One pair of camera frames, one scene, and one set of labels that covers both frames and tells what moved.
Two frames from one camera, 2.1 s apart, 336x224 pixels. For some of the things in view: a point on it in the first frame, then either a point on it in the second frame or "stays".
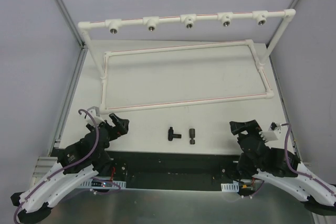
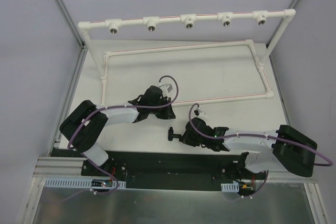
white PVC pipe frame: (226, 19) stays
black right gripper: (247, 132) -> (187, 136)
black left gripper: (112, 127) -> (163, 109)
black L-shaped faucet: (171, 135) stays
